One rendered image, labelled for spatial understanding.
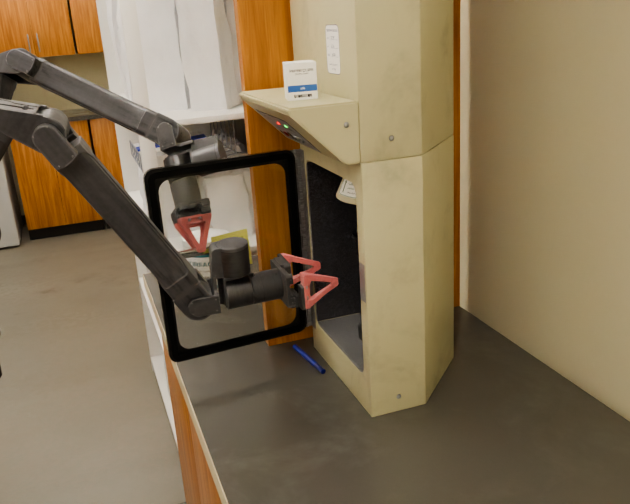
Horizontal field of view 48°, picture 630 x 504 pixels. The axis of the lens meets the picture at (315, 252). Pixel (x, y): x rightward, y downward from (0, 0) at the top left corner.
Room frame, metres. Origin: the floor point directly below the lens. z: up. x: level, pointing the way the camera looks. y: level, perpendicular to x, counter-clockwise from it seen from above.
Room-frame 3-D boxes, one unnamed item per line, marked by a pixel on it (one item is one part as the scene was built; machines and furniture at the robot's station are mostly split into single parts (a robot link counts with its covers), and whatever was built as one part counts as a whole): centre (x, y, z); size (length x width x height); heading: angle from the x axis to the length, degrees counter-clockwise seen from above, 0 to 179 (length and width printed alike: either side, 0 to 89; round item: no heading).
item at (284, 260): (1.29, 0.03, 1.17); 0.09 x 0.07 x 0.07; 108
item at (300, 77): (1.21, 0.01, 1.54); 0.05 x 0.05 x 0.06; 7
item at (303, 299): (1.22, 0.01, 1.17); 0.09 x 0.07 x 0.07; 108
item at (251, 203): (1.36, 0.17, 1.19); 0.30 x 0.01 x 0.40; 113
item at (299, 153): (1.41, 0.02, 1.19); 0.03 x 0.02 x 0.39; 18
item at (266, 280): (1.23, 0.09, 1.17); 0.10 x 0.07 x 0.07; 18
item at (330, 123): (1.26, 0.02, 1.46); 0.32 x 0.12 x 0.10; 18
